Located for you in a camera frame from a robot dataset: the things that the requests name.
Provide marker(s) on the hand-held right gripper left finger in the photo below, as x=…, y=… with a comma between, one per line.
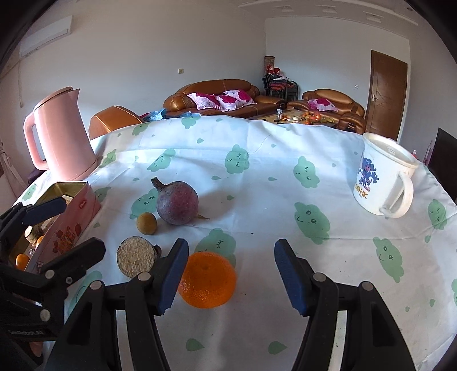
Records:
x=173, y=278

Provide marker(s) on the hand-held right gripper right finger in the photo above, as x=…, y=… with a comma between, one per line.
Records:
x=289, y=278

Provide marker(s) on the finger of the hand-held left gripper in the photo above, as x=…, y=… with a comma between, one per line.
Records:
x=82, y=255
x=43, y=210

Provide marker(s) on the pink tin box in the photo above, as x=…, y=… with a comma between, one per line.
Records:
x=68, y=228

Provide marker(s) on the orange tangerine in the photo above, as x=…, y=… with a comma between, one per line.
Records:
x=210, y=281
x=21, y=261

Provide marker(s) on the person's left hand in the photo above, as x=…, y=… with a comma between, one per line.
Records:
x=35, y=349

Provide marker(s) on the stool with purple cushion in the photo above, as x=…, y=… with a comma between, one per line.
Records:
x=35, y=175

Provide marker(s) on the pale curtain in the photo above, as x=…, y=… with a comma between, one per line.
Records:
x=9, y=171

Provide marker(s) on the small brown longan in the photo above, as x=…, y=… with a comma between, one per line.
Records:
x=146, y=224

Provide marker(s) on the pink electric kettle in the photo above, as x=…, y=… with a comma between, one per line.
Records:
x=60, y=142

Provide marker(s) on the purple beetroot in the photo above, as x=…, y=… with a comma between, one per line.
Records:
x=177, y=203

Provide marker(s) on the white cloud-print tablecloth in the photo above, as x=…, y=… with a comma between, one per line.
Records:
x=267, y=199

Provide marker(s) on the plain brown leather armchair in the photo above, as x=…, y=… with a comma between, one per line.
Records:
x=114, y=119

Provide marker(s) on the white printed mug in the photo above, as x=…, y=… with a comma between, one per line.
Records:
x=378, y=178

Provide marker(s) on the blue plaid cloth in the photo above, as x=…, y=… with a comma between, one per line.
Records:
x=157, y=115

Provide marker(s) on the cluttered coffee table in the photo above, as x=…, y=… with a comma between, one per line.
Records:
x=271, y=116

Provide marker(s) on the white air conditioner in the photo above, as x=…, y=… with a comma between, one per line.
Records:
x=46, y=35

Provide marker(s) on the small floral pink pillow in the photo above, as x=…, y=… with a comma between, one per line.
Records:
x=321, y=105

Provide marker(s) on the brown leather armchair with pillow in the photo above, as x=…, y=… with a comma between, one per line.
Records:
x=332, y=94

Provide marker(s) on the stacked dark chairs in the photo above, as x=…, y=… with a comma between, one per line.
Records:
x=282, y=87

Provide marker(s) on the dark flat screen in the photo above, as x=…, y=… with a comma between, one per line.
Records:
x=446, y=160

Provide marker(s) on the long brown leather sofa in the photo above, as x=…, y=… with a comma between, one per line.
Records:
x=214, y=85

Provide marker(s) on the brown wooden door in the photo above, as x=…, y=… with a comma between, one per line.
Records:
x=385, y=92

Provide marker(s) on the tall patterned vase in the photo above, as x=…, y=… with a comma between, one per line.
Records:
x=269, y=63

